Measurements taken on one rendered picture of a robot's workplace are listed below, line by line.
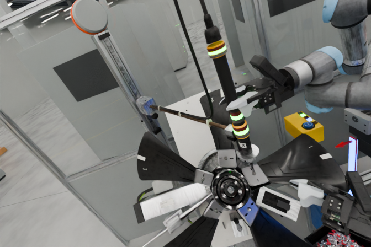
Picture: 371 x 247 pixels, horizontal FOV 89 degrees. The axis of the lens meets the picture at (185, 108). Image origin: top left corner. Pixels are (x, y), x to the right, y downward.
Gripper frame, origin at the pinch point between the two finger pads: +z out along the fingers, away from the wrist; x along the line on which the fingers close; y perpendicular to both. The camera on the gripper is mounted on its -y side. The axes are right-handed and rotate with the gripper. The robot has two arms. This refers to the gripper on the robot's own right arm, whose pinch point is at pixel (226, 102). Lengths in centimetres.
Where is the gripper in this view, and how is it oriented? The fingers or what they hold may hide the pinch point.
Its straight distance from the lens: 53.2
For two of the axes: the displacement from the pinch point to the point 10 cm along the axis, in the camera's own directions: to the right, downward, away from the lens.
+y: 3.6, 8.2, 4.4
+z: -8.9, 4.4, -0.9
